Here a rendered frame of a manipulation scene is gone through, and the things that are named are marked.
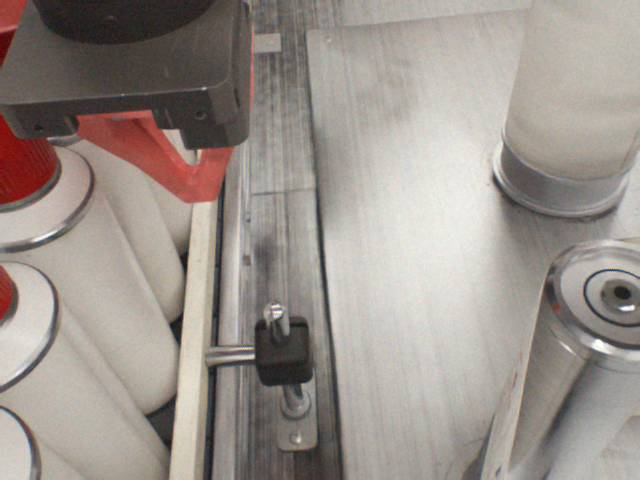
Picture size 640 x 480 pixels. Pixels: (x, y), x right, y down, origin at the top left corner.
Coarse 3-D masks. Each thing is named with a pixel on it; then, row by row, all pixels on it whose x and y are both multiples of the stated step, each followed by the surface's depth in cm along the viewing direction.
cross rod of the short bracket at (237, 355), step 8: (240, 344) 34; (248, 344) 34; (208, 352) 34; (216, 352) 34; (224, 352) 34; (232, 352) 34; (240, 352) 34; (248, 352) 34; (208, 360) 34; (216, 360) 34; (224, 360) 34; (232, 360) 34; (240, 360) 34; (248, 360) 34; (208, 368) 34
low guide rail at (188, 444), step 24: (192, 216) 40; (216, 216) 42; (192, 240) 38; (192, 264) 37; (192, 288) 36; (192, 312) 35; (192, 336) 34; (192, 360) 33; (192, 384) 33; (192, 408) 32; (192, 432) 31; (192, 456) 30
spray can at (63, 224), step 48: (0, 144) 21; (48, 144) 23; (0, 192) 22; (48, 192) 23; (96, 192) 25; (0, 240) 23; (48, 240) 23; (96, 240) 25; (96, 288) 26; (144, 288) 30; (96, 336) 28; (144, 336) 31; (144, 384) 33
